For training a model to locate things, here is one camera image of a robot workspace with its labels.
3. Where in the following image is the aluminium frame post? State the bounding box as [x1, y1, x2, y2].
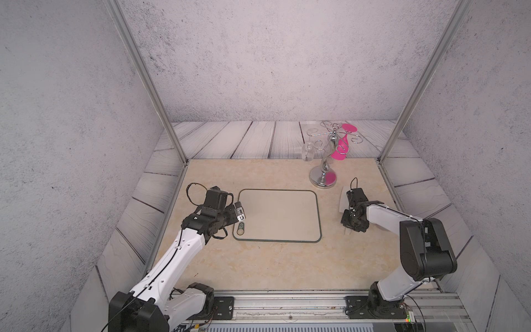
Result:
[105, 0, 189, 165]
[377, 0, 472, 165]

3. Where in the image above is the left aluminium frame post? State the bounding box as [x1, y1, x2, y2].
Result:
[105, 0, 189, 165]

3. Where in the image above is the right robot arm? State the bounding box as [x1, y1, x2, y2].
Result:
[340, 187, 458, 302]

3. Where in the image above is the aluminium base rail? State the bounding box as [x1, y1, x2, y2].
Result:
[178, 290, 474, 332]

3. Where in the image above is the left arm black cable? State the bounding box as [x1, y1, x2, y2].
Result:
[185, 182, 208, 208]

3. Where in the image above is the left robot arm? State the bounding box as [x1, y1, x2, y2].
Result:
[103, 186, 246, 331]

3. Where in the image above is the clear plastic cup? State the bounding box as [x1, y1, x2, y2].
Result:
[301, 142, 315, 162]

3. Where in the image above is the right aluminium frame post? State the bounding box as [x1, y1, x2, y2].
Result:
[377, 0, 472, 165]

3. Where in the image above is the glass cutting board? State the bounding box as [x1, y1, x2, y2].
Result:
[232, 189, 322, 243]

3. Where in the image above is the chrome cup holder stand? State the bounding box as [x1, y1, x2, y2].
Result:
[306, 120, 364, 189]

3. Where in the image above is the pink plastic cup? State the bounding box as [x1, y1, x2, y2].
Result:
[330, 123, 358, 160]

